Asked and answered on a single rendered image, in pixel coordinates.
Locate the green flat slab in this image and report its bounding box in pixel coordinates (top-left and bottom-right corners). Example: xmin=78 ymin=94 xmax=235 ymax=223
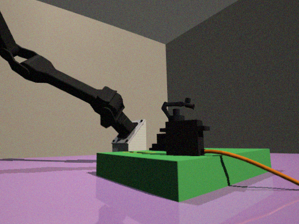
xmin=96 ymin=135 xmax=271 ymax=202

